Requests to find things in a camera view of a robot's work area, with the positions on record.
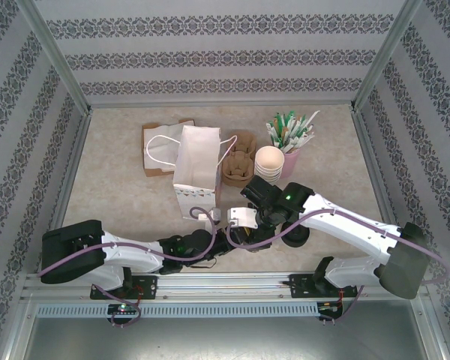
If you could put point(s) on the white paper carrier bag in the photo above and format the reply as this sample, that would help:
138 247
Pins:
197 165

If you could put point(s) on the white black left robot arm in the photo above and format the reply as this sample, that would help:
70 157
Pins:
131 258

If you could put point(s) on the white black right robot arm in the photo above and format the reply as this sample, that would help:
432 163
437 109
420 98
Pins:
352 232

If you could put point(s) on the black cup lid stack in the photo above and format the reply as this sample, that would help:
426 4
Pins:
299 237

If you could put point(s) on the pink straw holder cup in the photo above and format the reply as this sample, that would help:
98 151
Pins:
290 163

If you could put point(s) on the white paper cup stack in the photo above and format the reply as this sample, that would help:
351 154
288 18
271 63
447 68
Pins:
269 159

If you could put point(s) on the white green wrapped straw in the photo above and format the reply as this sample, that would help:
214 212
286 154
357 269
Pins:
289 119
270 132
302 142
311 119
299 123
277 123

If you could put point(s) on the small circuit board green LED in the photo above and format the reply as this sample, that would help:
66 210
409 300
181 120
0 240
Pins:
123 308

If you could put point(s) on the grey metal sheet panel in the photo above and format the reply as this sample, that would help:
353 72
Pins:
225 341

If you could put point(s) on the flat folded paper bag stack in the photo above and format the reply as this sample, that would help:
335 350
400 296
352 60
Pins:
161 131

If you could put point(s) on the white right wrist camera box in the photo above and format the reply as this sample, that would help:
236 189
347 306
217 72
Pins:
243 216

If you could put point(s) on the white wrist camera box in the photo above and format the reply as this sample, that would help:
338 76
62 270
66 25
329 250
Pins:
210 215
243 216

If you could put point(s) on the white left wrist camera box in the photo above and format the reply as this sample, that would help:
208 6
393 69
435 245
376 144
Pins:
210 215

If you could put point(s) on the long aluminium base rail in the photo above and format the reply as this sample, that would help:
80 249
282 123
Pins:
217 287

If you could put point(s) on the aluminium side rail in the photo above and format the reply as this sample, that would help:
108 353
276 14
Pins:
369 150
77 150

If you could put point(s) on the aluminium frame post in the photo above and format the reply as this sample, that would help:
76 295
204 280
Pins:
61 63
379 63

